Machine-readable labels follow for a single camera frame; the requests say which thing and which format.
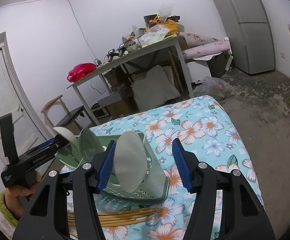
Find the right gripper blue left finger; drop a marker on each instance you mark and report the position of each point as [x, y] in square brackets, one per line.
[46, 215]

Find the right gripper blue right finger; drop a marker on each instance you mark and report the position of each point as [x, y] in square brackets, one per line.
[242, 215]

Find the wooden chopstick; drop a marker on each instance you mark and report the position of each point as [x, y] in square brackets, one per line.
[136, 211]
[106, 218]
[124, 222]

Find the white plastic spoon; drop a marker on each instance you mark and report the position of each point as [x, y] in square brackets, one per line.
[69, 136]

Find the beige rice paddle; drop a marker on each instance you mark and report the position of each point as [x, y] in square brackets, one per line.
[130, 161]

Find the metal spoon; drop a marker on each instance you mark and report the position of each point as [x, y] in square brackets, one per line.
[89, 146]

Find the left hand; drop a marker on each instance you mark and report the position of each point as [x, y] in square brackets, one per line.
[12, 193]

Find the green plastic utensil holder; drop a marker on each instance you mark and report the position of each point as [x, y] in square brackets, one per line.
[153, 189]

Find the wooden chair black seat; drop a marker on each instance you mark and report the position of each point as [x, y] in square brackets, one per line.
[68, 118]

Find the white door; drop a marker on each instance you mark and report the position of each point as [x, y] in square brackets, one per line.
[28, 129]

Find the floral blue tablecloth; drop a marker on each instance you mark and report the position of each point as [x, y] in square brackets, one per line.
[204, 128]

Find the red plastic bag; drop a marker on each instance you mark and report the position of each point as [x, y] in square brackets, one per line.
[80, 71]

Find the grey pillow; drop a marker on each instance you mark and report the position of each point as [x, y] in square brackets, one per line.
[152, 89]

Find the grey work table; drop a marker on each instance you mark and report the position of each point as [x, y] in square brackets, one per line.
[128, 58]

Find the silver refrigerator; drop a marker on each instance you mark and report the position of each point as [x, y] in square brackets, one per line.
[247, 27]

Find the pink floral roll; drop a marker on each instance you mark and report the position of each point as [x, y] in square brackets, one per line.
[195, 46]

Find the clear plastic bag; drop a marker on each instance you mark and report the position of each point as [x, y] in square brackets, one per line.
[153, 35]

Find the yellow bag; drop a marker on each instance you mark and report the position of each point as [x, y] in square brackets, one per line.
[171, 23]

